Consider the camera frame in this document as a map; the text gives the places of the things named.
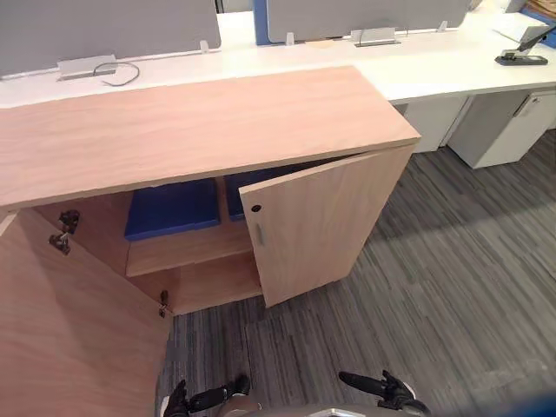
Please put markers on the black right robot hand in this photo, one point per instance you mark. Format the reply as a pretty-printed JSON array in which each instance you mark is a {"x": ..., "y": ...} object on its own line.
[{"x": 382, "y": 388}]

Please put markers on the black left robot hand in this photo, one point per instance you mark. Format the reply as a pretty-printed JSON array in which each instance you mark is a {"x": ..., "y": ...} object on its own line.
[{"x": 204, "y": 399}]

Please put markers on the small dark door hinge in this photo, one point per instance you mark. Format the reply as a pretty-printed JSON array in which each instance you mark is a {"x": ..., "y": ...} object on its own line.
[{"x": 163, "y": 303}]

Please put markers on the wooden cabinet shelf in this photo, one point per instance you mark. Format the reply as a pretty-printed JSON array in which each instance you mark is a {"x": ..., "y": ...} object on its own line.
[{"x": 187, "y": 254}]

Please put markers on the wide wooden cabinet door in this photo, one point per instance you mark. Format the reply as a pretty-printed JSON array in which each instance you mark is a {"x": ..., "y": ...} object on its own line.
[{"x": 74, "y": 321}]

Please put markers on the large blue folder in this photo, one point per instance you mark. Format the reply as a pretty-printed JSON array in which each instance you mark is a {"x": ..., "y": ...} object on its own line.
[{"x": 174, "y": 210}]

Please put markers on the small blue folder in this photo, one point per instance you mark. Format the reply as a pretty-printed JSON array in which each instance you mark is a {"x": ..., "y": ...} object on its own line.
[{"x": 245, "y": 191}]

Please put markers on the large dark door hinge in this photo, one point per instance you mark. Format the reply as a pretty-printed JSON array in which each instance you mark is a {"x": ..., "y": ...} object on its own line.
[{"x": 65, "y": 230}]

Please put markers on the light wooden office cabinet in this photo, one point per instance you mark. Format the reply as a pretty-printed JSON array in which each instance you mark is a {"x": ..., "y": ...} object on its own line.
[{"x": 182, "y": 134}]

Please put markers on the silver robot torso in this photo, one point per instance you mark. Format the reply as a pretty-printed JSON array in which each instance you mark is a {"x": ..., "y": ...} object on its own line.
[{"x": 299, "y": 411}]

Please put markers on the white desk panel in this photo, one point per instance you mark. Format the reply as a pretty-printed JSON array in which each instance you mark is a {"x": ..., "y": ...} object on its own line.
[{"x": 430, "y": 123}]

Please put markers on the black heavy duty stapler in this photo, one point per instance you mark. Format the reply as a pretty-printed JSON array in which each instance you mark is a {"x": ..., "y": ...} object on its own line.
[{"x": 523, "y": 50}]

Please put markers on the wide grey desk partition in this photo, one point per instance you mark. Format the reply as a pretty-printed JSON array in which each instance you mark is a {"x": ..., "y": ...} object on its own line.
[{"x": 104, "y": 30}]

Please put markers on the white drawer pedestal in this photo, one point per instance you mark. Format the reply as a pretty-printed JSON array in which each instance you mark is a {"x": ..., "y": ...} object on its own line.
[{"x": 499, "y": 128}]

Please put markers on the blue partition post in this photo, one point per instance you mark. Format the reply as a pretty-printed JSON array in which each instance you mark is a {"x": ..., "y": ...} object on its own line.
[{"x": 261, "y": 21}]

